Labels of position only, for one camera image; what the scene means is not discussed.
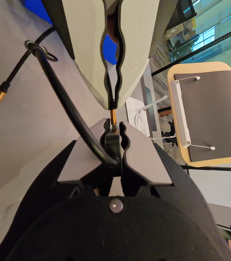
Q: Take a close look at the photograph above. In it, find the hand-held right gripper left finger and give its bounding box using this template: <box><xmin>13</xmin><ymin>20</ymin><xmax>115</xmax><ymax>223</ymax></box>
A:
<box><xmin>57</xmin><ymin>118</ymin><xmax>112</xmax><ymax>184</ymax></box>

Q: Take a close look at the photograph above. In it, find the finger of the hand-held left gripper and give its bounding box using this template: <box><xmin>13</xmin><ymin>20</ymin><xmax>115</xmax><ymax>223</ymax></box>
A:
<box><xmin>42</xmin><ymin>0</ymin><xmax>113</xmax><ymax>111</ymax></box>
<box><xmin>114</xmin><ymin>0</ymin><xmax>179</xmax><ymax>111</ymax></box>

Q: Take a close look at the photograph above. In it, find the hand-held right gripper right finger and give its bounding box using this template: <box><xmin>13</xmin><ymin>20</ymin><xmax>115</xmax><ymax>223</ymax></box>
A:
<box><xmin>119</xmin><ymin>122</ymin><xmax>173</xmax><ymax>187</ymax></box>

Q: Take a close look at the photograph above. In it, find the black office chair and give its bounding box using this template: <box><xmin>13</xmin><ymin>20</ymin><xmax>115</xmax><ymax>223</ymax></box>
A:
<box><xmin>167</xmin><ymin>121</ymin><xmax>177</xmax><ymax>135</ymax></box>

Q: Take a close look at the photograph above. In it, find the white stand base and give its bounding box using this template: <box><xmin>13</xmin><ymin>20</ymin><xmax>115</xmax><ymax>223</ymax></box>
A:
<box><xmin>125</xmin><ymin>97</ymin><xmax>155</xmax><ymax>140</ymax></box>

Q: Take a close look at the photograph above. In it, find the blue plastic bin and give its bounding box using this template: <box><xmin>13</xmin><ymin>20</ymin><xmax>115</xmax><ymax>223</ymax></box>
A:
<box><xmin>24</xmin><ymin>0</ymin><xmax>118</xmax><ymax>65</ymax></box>

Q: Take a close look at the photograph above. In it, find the wooden board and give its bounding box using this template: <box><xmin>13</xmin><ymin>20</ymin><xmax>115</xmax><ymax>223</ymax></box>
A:
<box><xmin>166</xmin><ymin>62</ymin><xmax>231</xmax><ymax>166</ymax></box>

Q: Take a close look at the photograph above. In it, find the black panel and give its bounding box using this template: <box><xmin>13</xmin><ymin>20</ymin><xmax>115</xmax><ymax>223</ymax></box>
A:
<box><xmin>174</xmin><ymin>70</ymin><xmax>231</xmax><ymax>163</ymax></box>

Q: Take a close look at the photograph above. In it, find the coiled black cable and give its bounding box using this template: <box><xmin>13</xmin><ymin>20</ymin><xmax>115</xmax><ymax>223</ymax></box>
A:
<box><xmin>161</xmin><ymin>135</ymin><xmax>178</xmax><ymax>147</ymax></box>

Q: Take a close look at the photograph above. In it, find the white elastic cord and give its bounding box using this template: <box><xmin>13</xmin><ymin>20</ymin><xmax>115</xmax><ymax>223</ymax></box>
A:
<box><xmin>178</xmin><ymin>76</ymin><xmax>200</xmax><ymax>83</ymax></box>
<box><xmin>189</xmin><ymin>144</ymin><xmax>216</xmax><ymax>151</ymax></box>

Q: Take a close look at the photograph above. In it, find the white bracket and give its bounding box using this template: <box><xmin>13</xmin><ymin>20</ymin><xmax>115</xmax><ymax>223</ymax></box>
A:
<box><xmin>169</xmin><ymin>80</ymin><xmax>192</xmax><ymax>148</ymax></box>

